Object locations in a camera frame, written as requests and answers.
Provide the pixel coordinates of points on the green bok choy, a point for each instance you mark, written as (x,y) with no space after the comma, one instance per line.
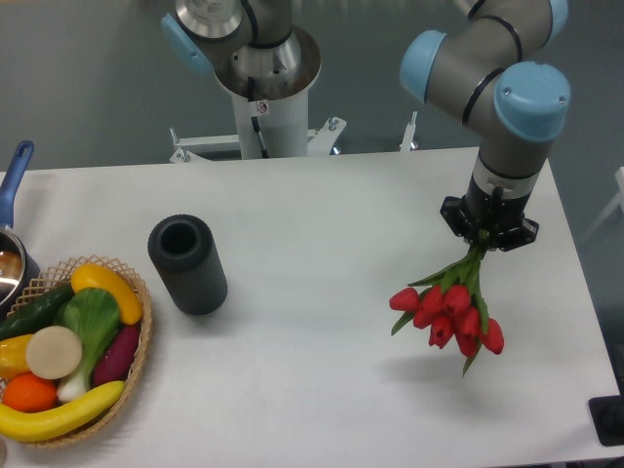
(94,316)

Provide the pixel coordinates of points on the long yellow banana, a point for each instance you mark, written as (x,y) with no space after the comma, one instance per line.
(52,423)

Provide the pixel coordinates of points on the blue handled steel pot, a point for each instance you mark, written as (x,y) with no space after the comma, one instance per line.
(18,268)

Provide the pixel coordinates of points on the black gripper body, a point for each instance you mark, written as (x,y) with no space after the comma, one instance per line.
(492,212)

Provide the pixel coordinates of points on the woven wicker basket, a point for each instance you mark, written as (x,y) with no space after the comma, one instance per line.
(59,275)

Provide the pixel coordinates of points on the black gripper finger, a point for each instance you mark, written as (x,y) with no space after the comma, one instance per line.
(455,212)
(520,235)

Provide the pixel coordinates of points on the red tulip bouquet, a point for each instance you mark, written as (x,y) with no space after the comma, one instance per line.
(450,305)

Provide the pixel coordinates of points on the green cucumber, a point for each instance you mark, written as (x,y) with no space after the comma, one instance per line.
(36,314)

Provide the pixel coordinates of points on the dark grey ribbed vase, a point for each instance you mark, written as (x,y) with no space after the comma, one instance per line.
(182,249)

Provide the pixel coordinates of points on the purple sweet potato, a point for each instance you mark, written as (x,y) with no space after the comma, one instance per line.
(116,361)

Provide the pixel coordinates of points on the beige round disc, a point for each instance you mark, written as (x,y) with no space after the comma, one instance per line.
(53,352)

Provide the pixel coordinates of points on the black device table corner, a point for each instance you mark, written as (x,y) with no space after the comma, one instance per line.
(607,416)

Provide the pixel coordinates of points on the orange fruit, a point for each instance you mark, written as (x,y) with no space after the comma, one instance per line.
(30,393)

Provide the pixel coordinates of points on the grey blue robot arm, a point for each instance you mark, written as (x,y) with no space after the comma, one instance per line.
(484,78)

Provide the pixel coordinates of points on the white frame right edge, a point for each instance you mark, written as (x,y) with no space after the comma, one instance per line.
(615,204)

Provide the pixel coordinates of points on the yellow pepper left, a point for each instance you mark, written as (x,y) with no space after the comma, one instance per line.
(12,356)

